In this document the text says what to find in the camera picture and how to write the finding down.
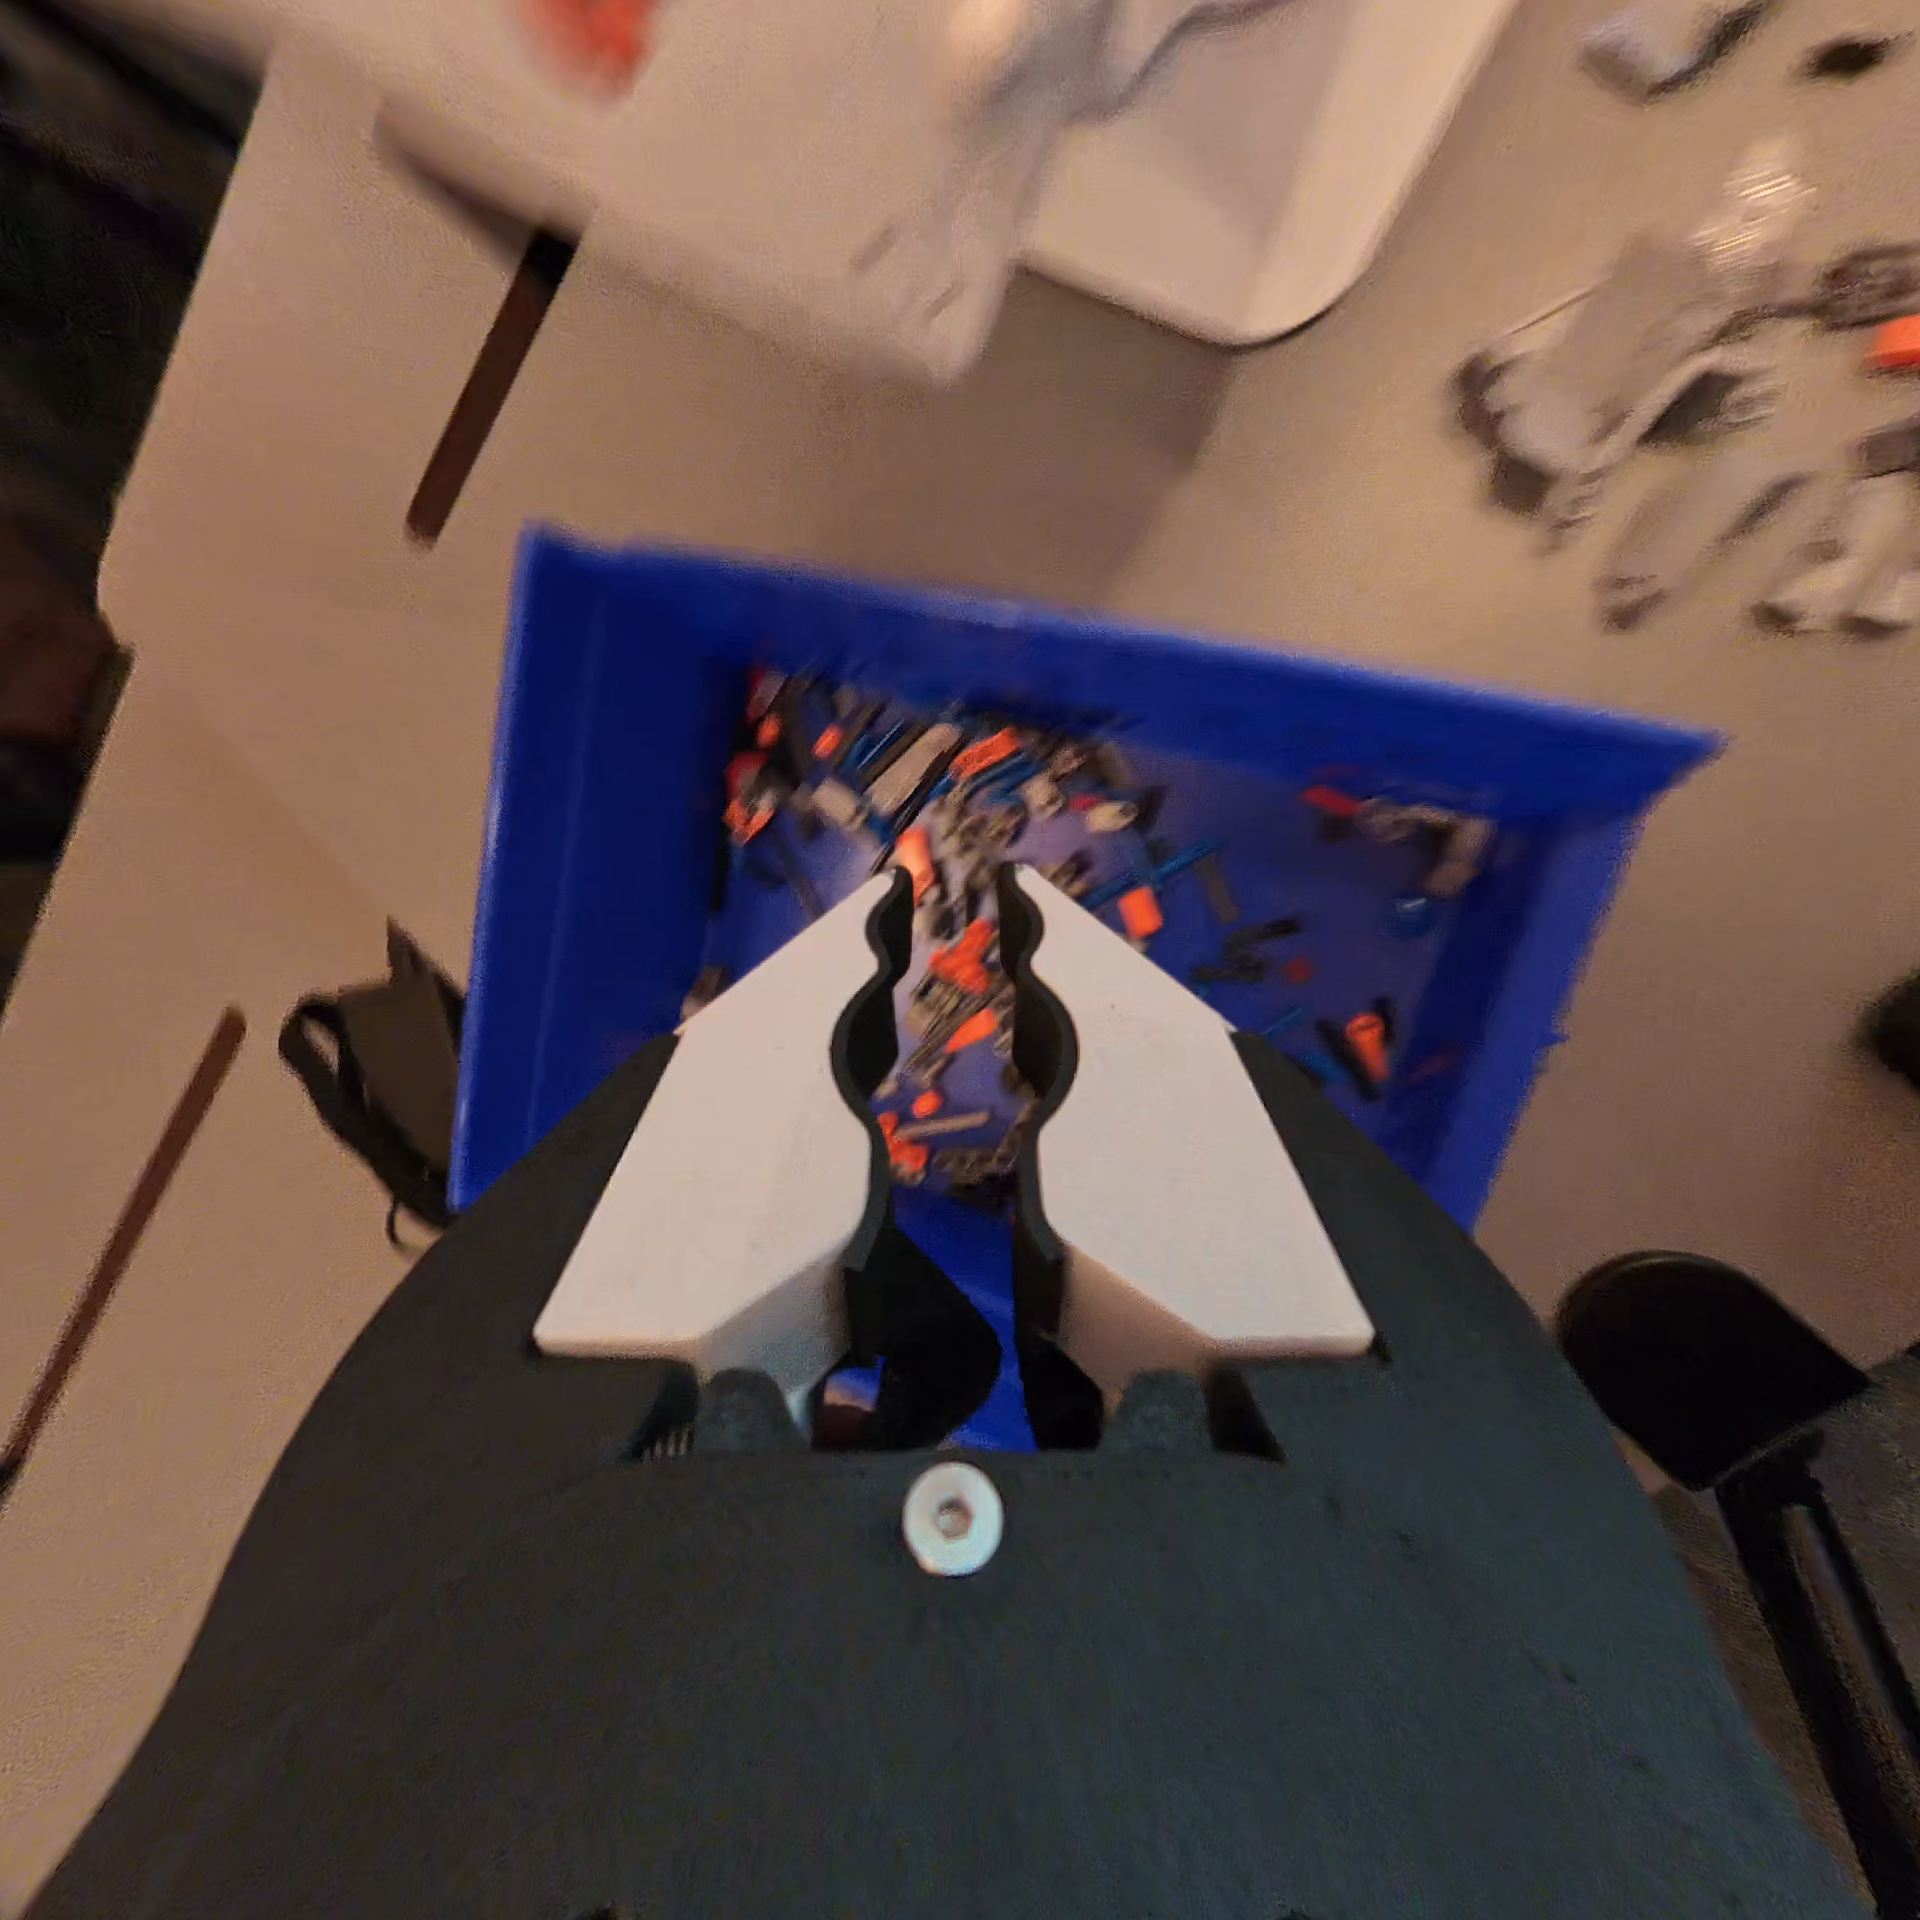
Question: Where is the black chair post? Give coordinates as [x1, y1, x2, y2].
[1703, 1444, 1920, 1920]

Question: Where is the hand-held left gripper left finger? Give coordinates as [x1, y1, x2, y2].
[526, 865, 918, 1420]

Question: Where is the grey plate with clips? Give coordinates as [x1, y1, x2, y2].
[1807, 258, 1920, 329]

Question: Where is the black rounded object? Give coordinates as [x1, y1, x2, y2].
[1552, 1249, 1879, 1497]

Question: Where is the heap of mixed coloured pieces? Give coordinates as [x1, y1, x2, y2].
[681, 667, 1503, 1198]

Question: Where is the pale grey holed connector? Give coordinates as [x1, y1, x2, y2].
[1759, 481, 1920, 632]

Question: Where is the pale grey angled panel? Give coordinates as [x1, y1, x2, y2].
[1579, 0, 1769, 94]

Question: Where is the black strap bag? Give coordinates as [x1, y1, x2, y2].
[281, 921, 466, 1249]

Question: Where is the blue plastic bin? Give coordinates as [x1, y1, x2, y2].
[448, 526, 1727, 1226]

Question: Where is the clear plastic bit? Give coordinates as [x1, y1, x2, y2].
[1690, 137, 1807, 274]

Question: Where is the white rounded tray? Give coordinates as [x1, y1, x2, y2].
[1024, 0, 1522, 347]

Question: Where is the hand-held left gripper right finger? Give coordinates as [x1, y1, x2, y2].
[990, 859, 1377, 1410]

